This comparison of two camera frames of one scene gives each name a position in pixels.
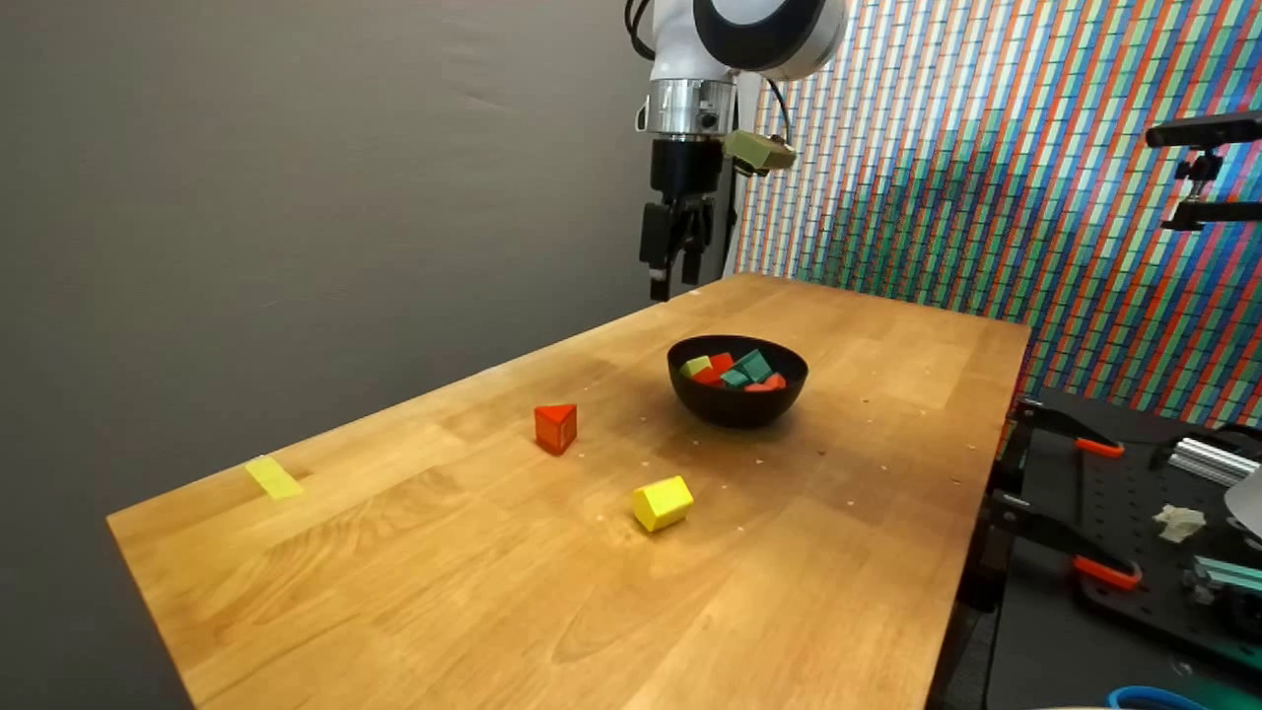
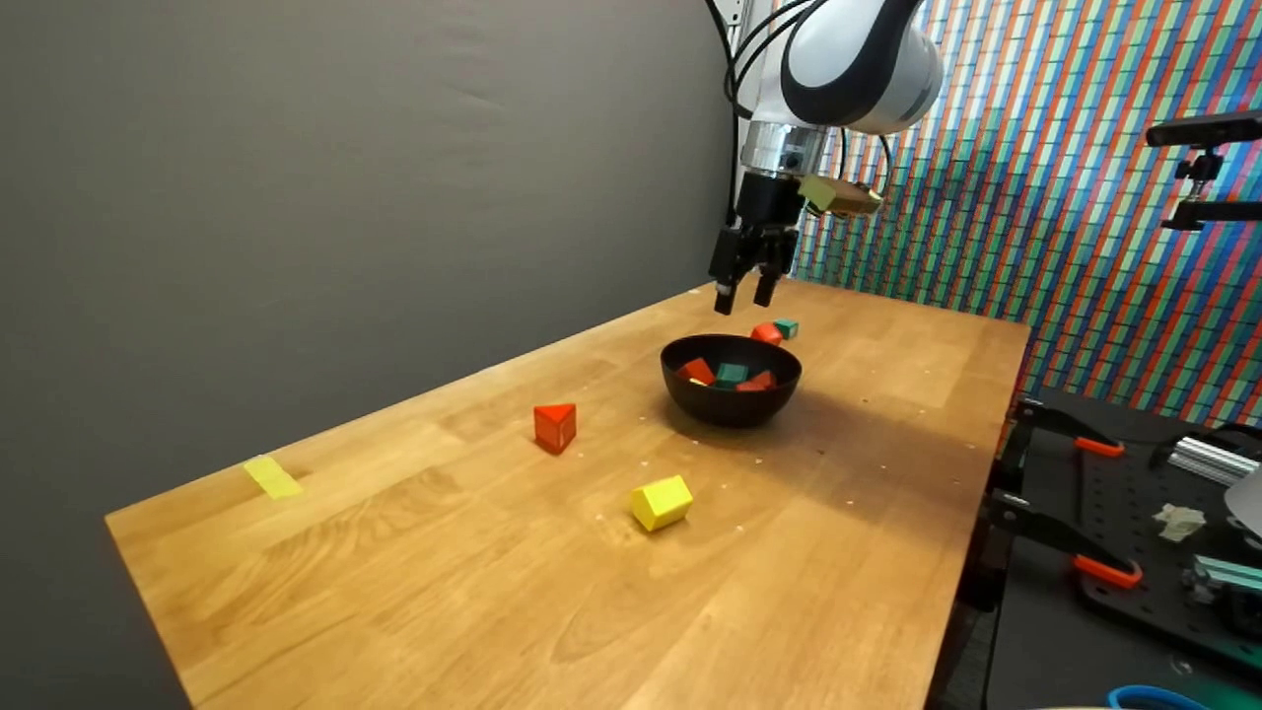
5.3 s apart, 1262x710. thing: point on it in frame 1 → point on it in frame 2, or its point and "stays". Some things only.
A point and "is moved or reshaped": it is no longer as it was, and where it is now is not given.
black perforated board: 1152,520 stays
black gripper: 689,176 → 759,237
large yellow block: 664,502 stays
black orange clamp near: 1021,520 stays
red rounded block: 769,386 → 769,335
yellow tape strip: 274,479 stays
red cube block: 719,366 is moved or reshaped
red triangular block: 554,429 stays
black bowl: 741,382 stays
